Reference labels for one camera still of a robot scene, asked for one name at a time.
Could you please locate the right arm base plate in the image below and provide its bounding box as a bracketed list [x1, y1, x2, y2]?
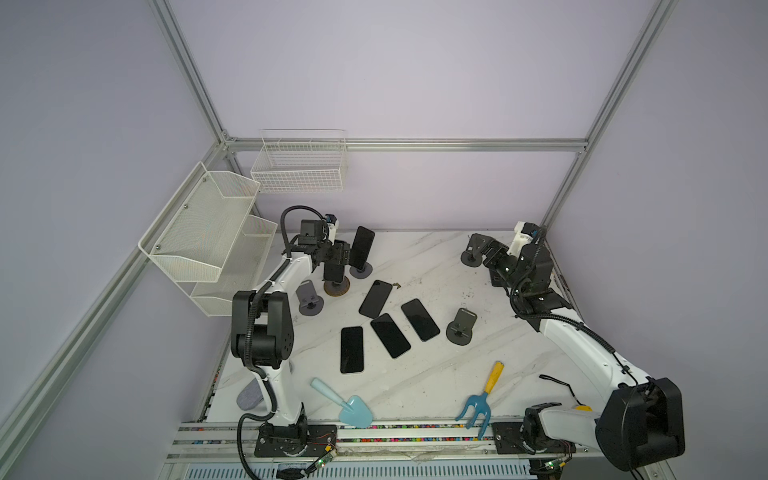
[491, 421, 575, 455]

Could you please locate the aluminium front rail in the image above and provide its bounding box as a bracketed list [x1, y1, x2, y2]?
[166, 417, 600, 463]

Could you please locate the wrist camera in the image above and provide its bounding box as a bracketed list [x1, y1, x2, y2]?
[324, 214, 339, 244]
[507, 221, 540, 257]

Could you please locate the grey round stand far left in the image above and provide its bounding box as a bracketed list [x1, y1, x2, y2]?
[296, 280, 324, 316]

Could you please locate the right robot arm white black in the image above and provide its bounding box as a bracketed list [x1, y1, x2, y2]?
[461, 224, 686, 472]

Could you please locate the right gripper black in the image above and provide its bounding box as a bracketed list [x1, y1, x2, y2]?
[470, 233, 525, 296]

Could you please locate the phone from stand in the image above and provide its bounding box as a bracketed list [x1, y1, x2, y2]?
[370, 314, 411, 359]
[340, 326, 364, 374]
[401, 299, 440, 342]

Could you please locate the black corrugated cable left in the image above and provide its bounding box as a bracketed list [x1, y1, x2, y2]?
[236, 205, 328, 480]

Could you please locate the dark round stand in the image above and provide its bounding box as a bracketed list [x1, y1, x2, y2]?
[446, 307, 478, 346]
[460, 233, 489, 268]

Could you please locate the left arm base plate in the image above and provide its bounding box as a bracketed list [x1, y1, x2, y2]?
[253, 423, 338, 458]

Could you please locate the blue yellow garden fork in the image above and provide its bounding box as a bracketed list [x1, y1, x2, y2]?
[455, 361, 504, 440]

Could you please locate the grey felt pad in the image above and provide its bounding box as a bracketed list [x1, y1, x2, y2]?
[236, 379, 264, 411]

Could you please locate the grey round phone stand back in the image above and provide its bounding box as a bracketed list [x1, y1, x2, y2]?
[349, 262, 373, 280]

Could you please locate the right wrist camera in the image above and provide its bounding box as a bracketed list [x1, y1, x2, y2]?
[507, 221, 540, 257]

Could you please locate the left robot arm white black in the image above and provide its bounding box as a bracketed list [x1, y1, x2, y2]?
[231, 214, 350, 427]

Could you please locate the white mesh two-tier shelf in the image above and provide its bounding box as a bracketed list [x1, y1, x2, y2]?
[138, 164, 277, 317]

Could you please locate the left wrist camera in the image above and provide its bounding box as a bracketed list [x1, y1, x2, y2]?
[324, 214, 339, 244]

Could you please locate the teal garden trowel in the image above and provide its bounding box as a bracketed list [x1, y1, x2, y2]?
[310, 378, 373, 428]

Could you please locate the white wire basket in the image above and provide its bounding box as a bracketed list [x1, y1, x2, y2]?
[250, 129, 348, 194]

